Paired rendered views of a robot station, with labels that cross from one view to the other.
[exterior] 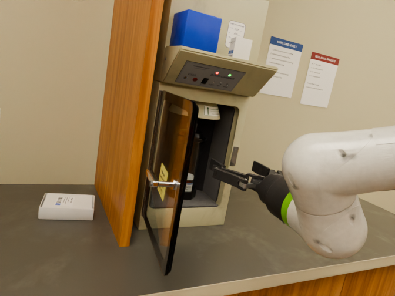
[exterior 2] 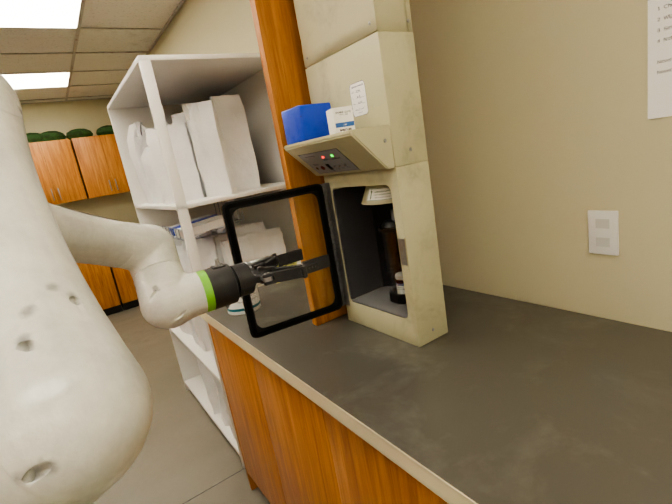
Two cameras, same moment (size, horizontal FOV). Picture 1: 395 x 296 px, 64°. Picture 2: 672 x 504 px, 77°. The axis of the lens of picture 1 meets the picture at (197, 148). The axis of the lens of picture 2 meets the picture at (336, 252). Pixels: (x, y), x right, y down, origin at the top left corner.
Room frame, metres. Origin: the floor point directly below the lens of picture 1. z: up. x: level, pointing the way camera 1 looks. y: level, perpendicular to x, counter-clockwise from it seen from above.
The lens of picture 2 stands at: (0.82, -1.13, 1.47)
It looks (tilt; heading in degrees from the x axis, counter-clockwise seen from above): 13 degrees down; 85
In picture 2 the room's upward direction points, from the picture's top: 10 degrees counter-clockwise
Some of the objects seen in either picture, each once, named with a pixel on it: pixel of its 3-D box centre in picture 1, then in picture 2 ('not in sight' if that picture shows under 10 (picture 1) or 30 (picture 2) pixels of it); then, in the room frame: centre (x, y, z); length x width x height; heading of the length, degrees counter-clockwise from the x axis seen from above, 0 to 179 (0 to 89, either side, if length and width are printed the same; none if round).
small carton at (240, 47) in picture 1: (239, 49); (340, 120); (0.98, -0.07, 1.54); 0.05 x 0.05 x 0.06; 13
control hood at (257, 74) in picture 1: (220, 74); (334, 155); (0.95, -0.03, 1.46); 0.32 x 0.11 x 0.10; 118
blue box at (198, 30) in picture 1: (194, 33); (308, 124); (0.91, 0.06, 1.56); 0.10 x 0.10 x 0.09; 28
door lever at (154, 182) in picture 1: (158, 178); not in sight; (0.70, 0.07, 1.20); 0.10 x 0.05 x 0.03; 21
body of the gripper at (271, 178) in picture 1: (268, 187); (252, 276); (0.70, -0.18, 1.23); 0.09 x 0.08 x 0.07; 26
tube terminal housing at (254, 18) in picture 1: (187, 110); (393, 194); (1.12, 0.06, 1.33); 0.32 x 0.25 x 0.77; 118
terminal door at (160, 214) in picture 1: (164, 172); (286, 260); (0.78, 0.07, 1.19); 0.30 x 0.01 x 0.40; 21
